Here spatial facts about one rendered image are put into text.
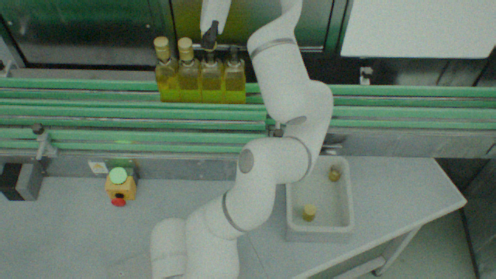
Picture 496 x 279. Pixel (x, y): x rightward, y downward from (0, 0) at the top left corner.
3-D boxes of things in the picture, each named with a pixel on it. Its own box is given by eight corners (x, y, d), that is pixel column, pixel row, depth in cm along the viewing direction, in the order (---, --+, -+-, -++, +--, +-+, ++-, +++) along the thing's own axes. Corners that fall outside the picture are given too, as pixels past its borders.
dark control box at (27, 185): (44, 177, 141) (33, 163, 134) (37, 202, 137) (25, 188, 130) (16, 177, 141) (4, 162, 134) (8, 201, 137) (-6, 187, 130)
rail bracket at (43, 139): (63, 150, 131) (46, 122, 120) (56, 173, 127) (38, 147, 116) (48, 149, 131) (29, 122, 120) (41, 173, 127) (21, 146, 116)
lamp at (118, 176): (129, 170, 134) (126, 165, 131) (125, 185, 131) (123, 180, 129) (112, 170, 134) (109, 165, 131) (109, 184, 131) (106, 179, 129)
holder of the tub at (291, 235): (339, 156, 145) (344, 142, 138) (348, 243, 130) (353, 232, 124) (283, 155, 145) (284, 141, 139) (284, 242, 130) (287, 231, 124)
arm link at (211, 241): (253, 194, 94) (267, 277, 86) (176, 237, 107) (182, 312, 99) (217, 184, 88) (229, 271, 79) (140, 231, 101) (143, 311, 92)
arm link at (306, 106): (210, 81, 88) (259, 90, 99) (242, 193, 83) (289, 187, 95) (280, 39, 78) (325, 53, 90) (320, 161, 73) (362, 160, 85)
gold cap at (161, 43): (171, 49, 119) (169, 36, 115) (170, 60, 117) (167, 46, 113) (156, 48, 119) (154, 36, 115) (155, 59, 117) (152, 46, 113)
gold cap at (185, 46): (178, 60, 117) (176, 47, 113) (180, 49, 119) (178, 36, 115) (192, 61, 117) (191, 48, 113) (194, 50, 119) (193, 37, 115)
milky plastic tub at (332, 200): (342, 170, 142) (348, 155, 134) (349, 243, 130) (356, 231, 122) (283, 169, 142) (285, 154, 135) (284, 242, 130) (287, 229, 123)
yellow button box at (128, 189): (139, 179, 141) (133, 167, 134) (135, 202, 137) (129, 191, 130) (115, 179, 141) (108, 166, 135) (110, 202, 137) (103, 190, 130)
